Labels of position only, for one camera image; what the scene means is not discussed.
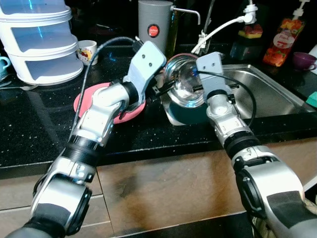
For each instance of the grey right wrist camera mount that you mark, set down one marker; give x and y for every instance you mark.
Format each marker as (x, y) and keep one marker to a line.
(215, 69)

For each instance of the teal mug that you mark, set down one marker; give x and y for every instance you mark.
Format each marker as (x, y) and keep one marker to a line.
(4, 67)

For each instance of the stainless steel sink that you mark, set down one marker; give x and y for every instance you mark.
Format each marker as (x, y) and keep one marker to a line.
(267, 91)

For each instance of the white stacked plastic container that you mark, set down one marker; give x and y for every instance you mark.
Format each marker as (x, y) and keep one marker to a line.
(34, 44)

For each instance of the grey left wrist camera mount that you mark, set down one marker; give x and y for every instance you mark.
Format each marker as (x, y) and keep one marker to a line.
(146, 62)

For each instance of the chrome tap spout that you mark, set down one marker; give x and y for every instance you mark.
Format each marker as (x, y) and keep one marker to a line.
(185, 9)

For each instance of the brown counter cabinet front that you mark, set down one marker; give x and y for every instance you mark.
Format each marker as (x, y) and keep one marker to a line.
(163, 183)

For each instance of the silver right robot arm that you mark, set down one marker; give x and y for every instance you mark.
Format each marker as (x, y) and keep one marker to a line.
(267, 183)

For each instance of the dark container with coloured sponges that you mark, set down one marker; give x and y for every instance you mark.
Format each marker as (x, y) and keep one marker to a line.
(246, 47)

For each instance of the chrome faucet pipe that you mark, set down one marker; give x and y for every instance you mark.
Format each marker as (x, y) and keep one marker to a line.
(203, 42)

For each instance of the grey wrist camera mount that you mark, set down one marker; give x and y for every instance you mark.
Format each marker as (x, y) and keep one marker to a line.
(215, 69)
(146, 62)

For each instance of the teal plate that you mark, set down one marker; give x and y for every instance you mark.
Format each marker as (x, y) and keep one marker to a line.
(190, 116)

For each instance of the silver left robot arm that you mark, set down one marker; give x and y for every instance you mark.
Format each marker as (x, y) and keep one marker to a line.
(94, 119)

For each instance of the purple cup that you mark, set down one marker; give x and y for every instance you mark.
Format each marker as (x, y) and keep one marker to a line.
(303, 60)

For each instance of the white faucet filter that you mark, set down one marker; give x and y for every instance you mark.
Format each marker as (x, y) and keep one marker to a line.
(251, 15)

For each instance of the yellow oil bottle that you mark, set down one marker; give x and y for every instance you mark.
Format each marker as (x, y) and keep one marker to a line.
(172, 34)

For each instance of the white mug with print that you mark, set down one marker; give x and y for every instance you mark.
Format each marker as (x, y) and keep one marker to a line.
(88, 52)

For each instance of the grey canister with red label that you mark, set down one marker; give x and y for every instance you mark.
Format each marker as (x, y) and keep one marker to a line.
(154, 29)

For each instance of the pink plate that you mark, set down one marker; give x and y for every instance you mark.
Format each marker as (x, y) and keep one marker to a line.
(84, 101)

